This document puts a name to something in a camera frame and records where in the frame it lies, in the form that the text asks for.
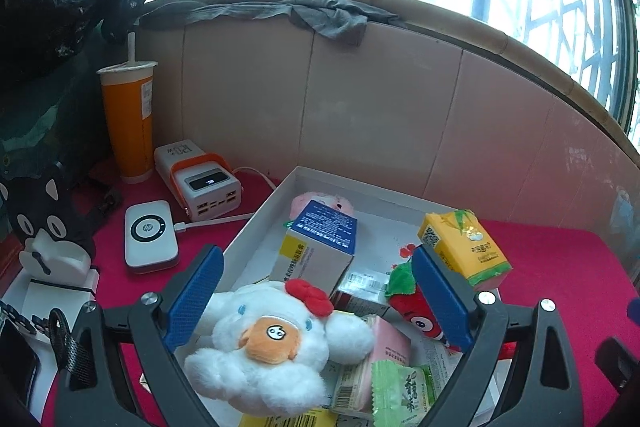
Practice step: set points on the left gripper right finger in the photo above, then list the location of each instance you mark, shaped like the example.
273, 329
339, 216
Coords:
542, 385

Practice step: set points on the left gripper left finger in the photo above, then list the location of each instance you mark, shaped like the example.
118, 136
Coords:
94, 388

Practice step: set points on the green snack packet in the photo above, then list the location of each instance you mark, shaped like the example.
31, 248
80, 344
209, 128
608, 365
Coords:
401, 395

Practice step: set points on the red chili plush toy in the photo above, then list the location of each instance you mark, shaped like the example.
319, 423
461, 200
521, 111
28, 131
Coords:
404, 296

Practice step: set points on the yellow drink carton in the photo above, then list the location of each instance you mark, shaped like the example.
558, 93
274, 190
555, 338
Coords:
465, 247

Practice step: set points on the white plush doll red bow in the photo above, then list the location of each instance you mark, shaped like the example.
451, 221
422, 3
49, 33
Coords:
263, 347

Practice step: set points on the white yellow Glucophage box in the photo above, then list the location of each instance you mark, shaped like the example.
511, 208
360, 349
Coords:
313, 418

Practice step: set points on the blue white medicine box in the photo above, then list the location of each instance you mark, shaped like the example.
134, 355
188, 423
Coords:
318, 247

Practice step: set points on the teal pink long box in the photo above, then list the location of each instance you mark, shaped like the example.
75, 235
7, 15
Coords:
352, 394

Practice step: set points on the red white medicine box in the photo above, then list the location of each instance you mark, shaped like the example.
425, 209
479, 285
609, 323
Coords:
361, 293

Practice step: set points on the white HP portable device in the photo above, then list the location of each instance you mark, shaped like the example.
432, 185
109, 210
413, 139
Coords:
150, 242

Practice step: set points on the black white cat figure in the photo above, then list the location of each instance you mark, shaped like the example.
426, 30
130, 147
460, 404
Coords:
57, 242

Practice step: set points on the white cardboard tray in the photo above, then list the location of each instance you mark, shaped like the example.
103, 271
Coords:
387, 224

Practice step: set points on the white orange power bank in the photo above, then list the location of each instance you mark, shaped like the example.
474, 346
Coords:
202, 183

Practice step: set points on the orange drink cup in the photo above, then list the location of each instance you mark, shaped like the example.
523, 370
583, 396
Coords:
127, 94

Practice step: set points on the beige padded headboard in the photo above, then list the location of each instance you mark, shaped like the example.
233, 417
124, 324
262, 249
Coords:
442, 107

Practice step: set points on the white drinking straw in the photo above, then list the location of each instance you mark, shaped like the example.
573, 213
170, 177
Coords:
131, 48

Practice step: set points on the grey cloth on headboard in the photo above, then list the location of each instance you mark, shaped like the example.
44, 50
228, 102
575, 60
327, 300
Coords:
342, 21

